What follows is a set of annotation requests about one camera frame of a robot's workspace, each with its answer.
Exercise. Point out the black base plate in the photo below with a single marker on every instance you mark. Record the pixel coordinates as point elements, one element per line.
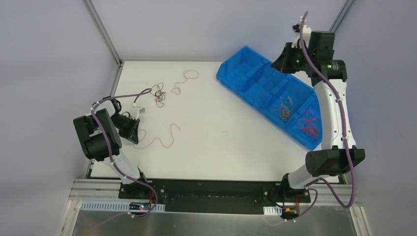
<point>214,196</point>

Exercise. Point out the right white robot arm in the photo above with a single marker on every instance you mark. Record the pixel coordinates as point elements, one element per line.
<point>313,53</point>

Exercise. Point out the aluminium frame rail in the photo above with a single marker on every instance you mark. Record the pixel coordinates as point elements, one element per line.
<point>109,189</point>

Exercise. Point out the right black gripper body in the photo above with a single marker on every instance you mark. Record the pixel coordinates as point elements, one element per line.
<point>286,58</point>

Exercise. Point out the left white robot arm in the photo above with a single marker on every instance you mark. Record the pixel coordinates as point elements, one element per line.
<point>100,133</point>

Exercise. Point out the blue compartment bin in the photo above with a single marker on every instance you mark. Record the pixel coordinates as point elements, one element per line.
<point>285,100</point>

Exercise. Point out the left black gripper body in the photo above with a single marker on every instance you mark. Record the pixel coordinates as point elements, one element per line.
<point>132,129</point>

